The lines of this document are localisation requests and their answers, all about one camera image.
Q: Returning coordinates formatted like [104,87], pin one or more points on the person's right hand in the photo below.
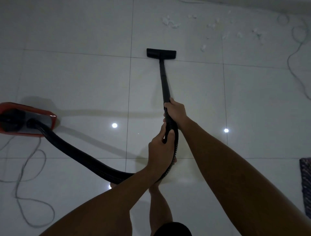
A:
[177,113]

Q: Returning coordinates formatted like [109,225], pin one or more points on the person's left hand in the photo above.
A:
[160,152]

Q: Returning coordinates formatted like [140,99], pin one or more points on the red and black vacuum cleaner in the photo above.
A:
[80,155]

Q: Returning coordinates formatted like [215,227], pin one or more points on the person's right forearm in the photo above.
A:
[243,180]

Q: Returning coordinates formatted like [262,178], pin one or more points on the person's left forearm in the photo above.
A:
[102,206]

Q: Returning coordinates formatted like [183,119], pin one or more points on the person's left leg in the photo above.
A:
[112,185]

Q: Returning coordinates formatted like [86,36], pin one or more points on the person's leg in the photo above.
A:
[160,211]
[112,185]

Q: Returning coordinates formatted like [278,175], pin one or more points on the person's right leg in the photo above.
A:
[160,211]

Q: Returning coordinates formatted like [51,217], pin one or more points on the black shorts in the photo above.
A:
[172,230]

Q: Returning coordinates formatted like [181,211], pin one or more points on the scattered white paper scraps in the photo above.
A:
[167,21]

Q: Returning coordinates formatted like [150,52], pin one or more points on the dark patterned rug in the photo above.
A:
[306,184]

